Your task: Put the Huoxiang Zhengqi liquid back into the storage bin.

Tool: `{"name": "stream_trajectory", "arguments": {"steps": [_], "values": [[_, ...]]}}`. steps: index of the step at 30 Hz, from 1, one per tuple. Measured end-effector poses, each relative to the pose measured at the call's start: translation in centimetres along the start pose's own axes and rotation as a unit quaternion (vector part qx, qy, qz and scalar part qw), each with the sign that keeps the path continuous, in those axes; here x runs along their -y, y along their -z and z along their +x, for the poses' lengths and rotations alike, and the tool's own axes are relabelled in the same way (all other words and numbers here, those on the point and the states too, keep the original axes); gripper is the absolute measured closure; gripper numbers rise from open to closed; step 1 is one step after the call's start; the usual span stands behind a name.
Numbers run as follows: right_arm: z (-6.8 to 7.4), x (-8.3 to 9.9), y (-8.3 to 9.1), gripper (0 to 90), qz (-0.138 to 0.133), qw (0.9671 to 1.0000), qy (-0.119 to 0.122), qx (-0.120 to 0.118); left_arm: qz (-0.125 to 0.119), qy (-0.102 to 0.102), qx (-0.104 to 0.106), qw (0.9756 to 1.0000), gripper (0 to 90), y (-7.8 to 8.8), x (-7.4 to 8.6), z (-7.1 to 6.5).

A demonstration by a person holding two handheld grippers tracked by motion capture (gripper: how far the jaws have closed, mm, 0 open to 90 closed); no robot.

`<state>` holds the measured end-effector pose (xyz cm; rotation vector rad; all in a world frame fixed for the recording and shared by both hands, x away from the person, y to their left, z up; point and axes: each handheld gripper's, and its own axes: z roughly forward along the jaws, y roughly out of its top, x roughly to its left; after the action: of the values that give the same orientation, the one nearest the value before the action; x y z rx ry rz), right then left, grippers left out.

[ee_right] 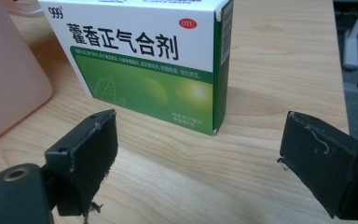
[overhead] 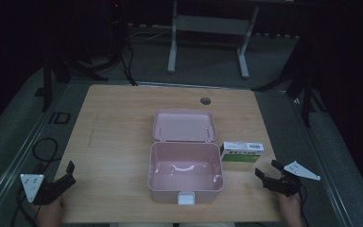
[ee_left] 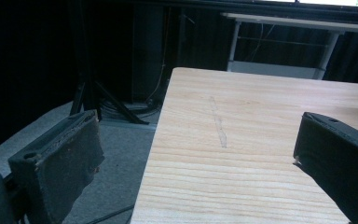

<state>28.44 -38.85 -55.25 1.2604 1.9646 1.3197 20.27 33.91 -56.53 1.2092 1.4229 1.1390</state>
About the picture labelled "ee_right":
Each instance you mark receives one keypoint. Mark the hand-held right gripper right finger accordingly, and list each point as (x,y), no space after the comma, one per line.
(323,168)

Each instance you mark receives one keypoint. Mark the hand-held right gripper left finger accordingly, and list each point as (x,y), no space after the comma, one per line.
(84,161)

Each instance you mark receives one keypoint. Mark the white and green medicine box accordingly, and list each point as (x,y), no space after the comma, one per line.
(155,62)

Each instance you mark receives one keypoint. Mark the pink plastic container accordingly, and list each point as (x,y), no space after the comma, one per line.
(9,77)

